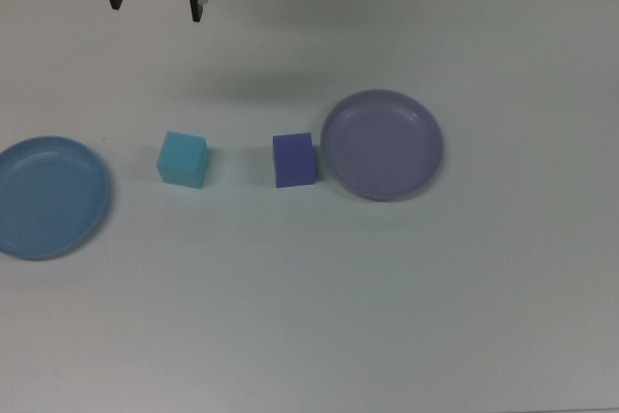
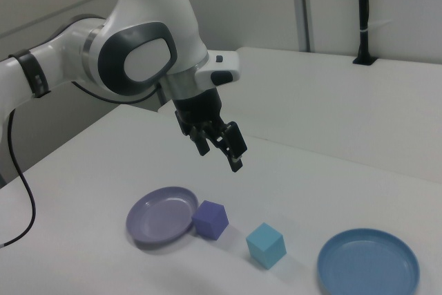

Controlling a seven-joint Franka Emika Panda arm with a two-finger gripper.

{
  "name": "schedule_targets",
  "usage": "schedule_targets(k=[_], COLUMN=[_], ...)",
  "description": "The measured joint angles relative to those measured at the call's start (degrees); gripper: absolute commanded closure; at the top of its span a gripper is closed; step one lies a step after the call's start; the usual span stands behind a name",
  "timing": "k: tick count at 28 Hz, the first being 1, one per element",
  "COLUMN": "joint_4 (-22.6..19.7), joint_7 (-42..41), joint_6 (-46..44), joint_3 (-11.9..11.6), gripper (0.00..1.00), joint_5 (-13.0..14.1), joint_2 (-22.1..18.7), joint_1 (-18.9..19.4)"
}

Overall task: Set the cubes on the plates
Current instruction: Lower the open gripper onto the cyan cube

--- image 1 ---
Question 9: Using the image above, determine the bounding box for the purple cube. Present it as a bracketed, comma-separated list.
[272, 132, 318, 189]

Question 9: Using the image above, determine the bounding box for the purple plate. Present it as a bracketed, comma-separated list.
[319, 88, 445, 202]

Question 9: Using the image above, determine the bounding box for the light blue cube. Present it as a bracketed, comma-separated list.
[156, 130, 210, 191]

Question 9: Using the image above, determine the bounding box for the blue plate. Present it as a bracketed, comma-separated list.
[0, 135, 113, 261]

